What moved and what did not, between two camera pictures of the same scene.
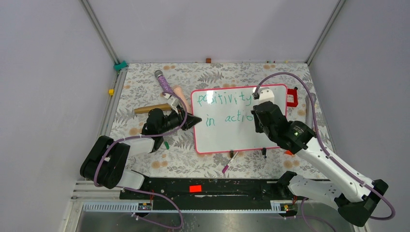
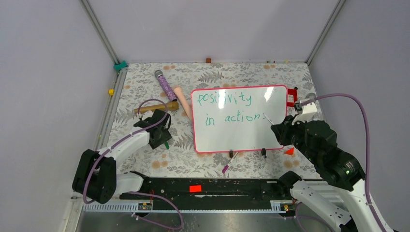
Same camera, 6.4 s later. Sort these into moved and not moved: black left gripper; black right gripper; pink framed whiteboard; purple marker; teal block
Moved: black left gripper; black right gripper
Not moved: purple marker; pink framed whiteboard; teal block
